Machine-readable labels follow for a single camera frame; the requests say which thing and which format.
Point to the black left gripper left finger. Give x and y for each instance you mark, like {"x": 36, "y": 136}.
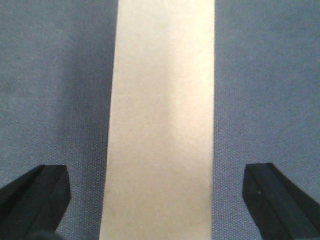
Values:
{"x": 33, "y": 205}

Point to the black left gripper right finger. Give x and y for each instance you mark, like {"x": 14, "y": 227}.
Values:
{"x": 279, "y": 208}

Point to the brown cardboard package box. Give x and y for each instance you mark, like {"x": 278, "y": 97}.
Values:
{"x": 158, "y": 183}

